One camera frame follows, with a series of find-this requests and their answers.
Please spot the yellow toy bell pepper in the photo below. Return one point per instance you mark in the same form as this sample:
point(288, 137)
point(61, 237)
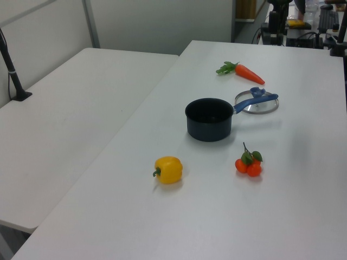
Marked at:
point(169, 170)

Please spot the orange toy tangerine cluster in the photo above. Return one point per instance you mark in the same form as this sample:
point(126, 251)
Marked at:
point(253, 170)

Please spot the black equipment on tripod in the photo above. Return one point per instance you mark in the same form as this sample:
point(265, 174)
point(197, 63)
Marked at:
point(275, 21)

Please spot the brown wooden panel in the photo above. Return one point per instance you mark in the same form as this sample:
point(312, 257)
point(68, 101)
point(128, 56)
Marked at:
point(245, 9)

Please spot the clear plastic cup stack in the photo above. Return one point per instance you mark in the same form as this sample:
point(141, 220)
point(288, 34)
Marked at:
point(311, 13)

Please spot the black camera stand pole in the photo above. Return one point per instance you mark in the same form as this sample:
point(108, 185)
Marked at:
point(15, 78)

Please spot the grey metal partition post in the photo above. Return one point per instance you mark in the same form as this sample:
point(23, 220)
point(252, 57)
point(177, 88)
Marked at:
point(90, 24)

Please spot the white side table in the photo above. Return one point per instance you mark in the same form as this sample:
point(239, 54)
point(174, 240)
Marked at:
point(67, 122)

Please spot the black clamp stand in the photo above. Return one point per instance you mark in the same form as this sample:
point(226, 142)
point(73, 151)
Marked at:
point(340, 35)

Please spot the yellow box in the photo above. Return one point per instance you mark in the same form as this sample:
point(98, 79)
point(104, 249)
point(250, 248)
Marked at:
point(295, 23)

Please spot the black electronics box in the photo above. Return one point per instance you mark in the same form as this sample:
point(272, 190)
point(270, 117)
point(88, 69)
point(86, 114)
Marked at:
point(303, 42)

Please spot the orange toy carrot green leaves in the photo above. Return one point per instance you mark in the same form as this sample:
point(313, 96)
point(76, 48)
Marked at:
point(246, 73)

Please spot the glass lid with blue knob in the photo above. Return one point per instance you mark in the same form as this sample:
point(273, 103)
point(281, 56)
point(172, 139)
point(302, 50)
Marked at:
point(260, 108)

